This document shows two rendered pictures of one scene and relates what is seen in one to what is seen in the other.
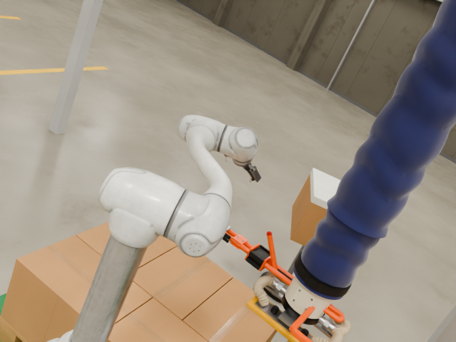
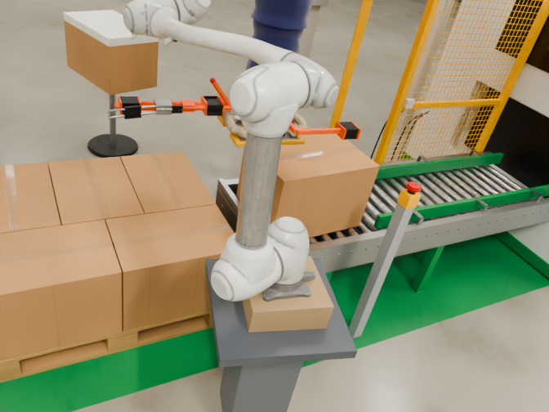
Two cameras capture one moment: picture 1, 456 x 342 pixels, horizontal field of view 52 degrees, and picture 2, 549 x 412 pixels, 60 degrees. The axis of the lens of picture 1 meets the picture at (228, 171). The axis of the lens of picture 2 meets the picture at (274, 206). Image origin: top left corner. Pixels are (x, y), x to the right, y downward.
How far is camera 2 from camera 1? 1.12 m
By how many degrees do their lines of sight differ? 48
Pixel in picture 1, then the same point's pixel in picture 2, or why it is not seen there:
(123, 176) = (264, 80)
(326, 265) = not seen: hidden behind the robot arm
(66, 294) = (55, 278)
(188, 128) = (149, 17)
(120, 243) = (275, 139)
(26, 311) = (17, 331)
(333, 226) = (277, 37)
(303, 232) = (118, 80)
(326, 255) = not seen: hidden behind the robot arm
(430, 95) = not seen: outside the picture
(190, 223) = (323, 82)
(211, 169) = (234, 40)
